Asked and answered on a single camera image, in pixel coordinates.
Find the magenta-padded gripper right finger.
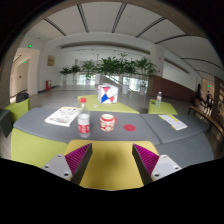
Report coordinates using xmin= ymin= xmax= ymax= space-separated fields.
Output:
xmin=132 ymin=143 xmax=183 ymax=185

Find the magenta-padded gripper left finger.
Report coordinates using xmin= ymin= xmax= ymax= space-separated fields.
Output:
xmin=41 ymin=143 xmax=93 ymax=185

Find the red-capped clear water bottle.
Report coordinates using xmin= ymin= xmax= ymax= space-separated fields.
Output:
xmin=77 ymin=97 xmax=91 ymax=139

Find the small clear water bottle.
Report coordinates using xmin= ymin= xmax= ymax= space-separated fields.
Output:
xmin=155 ymin=91 xmax=163 ymax=108

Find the yellow and white booklet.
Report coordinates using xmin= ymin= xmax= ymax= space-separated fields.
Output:
xmin=158 ymin=114 xmax=188 ymax=131

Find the white printed magazine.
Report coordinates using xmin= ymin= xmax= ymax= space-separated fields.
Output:
xmin=44 ymin=106 xmax=82 ymax=128

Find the flat round red coaster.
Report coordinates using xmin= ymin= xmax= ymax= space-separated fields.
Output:
xmin=123 ymin=123 xmax=137 ymax=132

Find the red and white mug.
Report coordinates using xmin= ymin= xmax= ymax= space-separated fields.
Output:
xmin=99 ymin=113 xmax=118 ymax=133

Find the wooden bench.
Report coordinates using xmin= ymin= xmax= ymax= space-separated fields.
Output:
xmin=187 ymin=105 xmax=224 ymax=141

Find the dark grey seat block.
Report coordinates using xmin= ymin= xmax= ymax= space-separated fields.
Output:
xmin=0 ymin=109 xmax=14 ymax=138

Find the lime green seat block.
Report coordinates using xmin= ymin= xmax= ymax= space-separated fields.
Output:
xmin=3 ymin=98 xmax=31 ymax=123

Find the black bag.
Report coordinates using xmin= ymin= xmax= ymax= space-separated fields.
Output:
xmin=15 ymin=91 xmax=30 ymax=104

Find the person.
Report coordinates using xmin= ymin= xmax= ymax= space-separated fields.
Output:
xmin=196 ymin=83 xmax=204 ymax=102
xmin=204 ymin=90 xmax=214 ymax=116

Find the white red blue cube box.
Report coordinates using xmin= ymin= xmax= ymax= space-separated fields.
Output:
xmin=96 ymin=83 xmax=119 ymax=105

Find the row of green potted plants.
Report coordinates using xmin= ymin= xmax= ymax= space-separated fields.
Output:
xmin=59 ymin=53 xmax=158 ymax=96

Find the brown wall plaque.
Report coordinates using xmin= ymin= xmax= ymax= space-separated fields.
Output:
xmin=47 ymin=54 xmax=56 ymax=67

